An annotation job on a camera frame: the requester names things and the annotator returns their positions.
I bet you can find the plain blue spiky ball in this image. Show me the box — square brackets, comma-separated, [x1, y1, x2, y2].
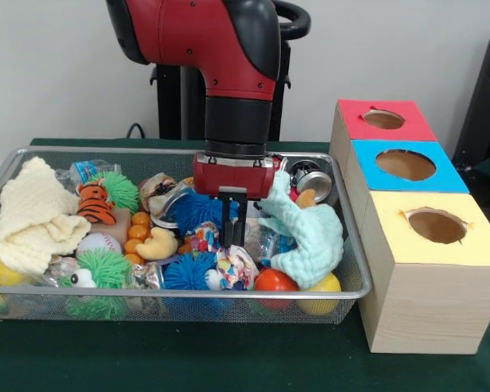
[174, 191, 240, 242]

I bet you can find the plain green spiky ball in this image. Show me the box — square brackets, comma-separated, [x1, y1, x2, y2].
[90, 170, 140, 216]

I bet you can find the black cable loop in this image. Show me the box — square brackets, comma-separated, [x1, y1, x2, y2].
[125, 122, 148, 140]

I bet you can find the cream knitted cloth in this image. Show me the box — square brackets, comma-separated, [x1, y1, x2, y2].
[0, 156, 93, 275]

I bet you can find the white baseball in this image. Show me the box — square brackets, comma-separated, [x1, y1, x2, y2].
[75, 232, 123, 262]

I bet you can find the black upright panel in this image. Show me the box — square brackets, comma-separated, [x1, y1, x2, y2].
[452, 26, 490, 164]

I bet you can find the shallow clear mesh bin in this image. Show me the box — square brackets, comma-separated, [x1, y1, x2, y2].
[0, 145, 372, 326]

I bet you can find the orange tiger plush toy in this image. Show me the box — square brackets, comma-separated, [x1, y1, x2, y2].
[75, 177, 118, 226]

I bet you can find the red ball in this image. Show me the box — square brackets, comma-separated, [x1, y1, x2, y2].
[254, 268, 300, 311]

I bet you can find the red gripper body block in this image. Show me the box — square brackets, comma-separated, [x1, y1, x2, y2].
[192, 153, 282, 201]

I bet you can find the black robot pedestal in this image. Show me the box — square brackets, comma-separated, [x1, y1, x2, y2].
[149, 0, 312, 142]

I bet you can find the blue spiky ball with eyes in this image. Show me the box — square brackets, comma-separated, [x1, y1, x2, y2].
[163, 252, 234, 292]

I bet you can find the green spiky ball with eyes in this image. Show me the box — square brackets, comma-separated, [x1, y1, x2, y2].
[59, 248, 132, 289]

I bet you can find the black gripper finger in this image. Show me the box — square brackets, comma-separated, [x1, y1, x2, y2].
[221, 191, 234, 248]
[232, 191, 248, 246]

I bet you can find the yellow plush toy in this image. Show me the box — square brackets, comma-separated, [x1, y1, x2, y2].
[139, 227, 180, 262]

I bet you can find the mint green cloth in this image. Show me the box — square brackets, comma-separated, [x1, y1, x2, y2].
[257, 170, 345, 292]

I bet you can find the wooden box with three holes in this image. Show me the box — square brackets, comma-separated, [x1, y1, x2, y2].
[328, 98, 490, 355]

